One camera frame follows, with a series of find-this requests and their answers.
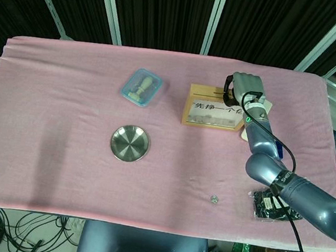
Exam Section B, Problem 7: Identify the round steel plate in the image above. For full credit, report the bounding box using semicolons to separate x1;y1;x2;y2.
107;122;153;165

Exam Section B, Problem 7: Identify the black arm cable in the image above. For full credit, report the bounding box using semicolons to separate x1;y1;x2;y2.
220;89;336;252

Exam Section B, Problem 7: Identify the wooden stamp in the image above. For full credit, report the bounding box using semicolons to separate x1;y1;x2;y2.
127;73;154;103

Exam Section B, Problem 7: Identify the blue block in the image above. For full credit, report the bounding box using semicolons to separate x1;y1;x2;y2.
272;140;286;159

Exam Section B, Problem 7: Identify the white and pink case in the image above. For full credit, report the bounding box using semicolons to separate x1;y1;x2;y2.
238;96;274;145

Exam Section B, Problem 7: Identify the clear box with blue lid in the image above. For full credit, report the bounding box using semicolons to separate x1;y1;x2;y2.
118;65;166;110

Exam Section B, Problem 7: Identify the pink table cloth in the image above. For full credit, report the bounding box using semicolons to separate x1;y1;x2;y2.
0;26;336;252

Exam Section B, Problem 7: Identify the black item in plastic bag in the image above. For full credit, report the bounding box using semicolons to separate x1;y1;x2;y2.
245;187;307;228

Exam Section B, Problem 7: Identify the blue grey robot torso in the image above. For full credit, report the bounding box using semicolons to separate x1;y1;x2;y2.
74;218;214;252

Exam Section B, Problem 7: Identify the wooden money box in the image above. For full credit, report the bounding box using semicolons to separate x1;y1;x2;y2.
181;83;251;133

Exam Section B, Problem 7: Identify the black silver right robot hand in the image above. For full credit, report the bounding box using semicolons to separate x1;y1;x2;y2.
220;70;270;113

